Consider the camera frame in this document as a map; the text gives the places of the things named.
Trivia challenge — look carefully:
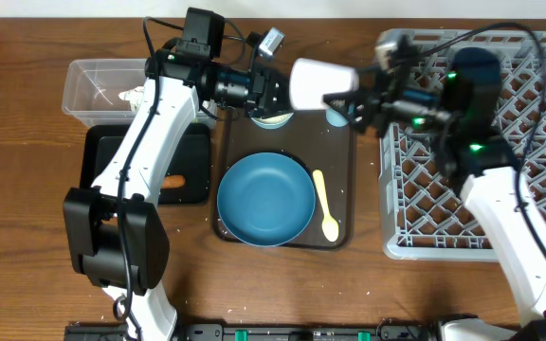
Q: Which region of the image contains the yellow plastic spoon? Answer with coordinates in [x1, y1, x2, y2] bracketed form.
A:
[312, 170, 339, 242]

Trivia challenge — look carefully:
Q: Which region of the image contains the dark blue plate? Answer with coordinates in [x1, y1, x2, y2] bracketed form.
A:
[216, 153, 317, 247]

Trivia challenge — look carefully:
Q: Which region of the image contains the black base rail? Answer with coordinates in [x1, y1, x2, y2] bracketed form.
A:
[63, 322, 442, 341]

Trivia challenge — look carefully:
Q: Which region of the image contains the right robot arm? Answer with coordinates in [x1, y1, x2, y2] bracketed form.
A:
[310, 45, 546, 340]

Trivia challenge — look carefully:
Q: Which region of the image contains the grey dishwasher rack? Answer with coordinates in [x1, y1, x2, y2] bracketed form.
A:
[379, 30, 546, 261]

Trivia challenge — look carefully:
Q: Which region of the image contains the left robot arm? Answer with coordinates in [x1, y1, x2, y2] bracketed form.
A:
[63, 49, 290, 340]

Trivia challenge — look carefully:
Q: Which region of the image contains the light blue cup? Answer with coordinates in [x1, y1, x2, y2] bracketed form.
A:
[326, 108, 348, 127]

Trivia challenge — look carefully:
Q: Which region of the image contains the light blue bowl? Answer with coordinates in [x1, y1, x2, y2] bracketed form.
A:
[251, 113, 294, 130]

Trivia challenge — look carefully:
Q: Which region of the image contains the pink cup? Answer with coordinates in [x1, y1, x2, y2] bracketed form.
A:
[289, 58, 359, 111]

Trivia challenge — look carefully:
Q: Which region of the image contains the clear plastic waste bin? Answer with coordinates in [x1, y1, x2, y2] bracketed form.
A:
[62, 59, 215, 130]

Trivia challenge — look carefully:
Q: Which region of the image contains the black rectangular tray bin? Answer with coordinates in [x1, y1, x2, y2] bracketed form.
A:
[80, 123, 211, 205]

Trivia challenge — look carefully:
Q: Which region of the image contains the orange carrot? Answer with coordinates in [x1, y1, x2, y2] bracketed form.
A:
[161, 175, 187, 189]

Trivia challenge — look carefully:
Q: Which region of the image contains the brown serving tray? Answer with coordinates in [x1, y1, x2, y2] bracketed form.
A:
[211, 112, 355, 250]

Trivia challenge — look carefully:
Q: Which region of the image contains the white napkin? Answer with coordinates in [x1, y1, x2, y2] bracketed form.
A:
[118, 86, 144, 113]

